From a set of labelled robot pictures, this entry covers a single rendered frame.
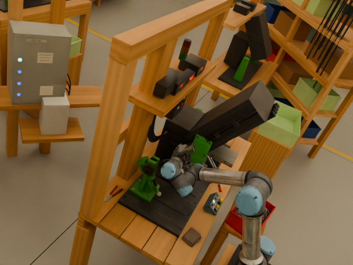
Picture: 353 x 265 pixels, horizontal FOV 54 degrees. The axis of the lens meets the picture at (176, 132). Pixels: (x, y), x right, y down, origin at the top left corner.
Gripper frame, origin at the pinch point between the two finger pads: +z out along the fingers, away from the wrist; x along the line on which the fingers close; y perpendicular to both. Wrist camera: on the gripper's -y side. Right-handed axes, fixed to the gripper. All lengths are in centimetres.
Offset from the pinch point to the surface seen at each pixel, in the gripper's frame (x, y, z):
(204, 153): -6.1, 5.8, 18.5
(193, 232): -43.0, -6.4, -12.5
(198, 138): 4.3, 6.0, 18.3
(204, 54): 58, 12, 83
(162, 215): -29.9, -22.7, -9.5
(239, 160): -30, 12, 78
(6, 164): 30, -190, 52
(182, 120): 17.8, -4.8, 29.8
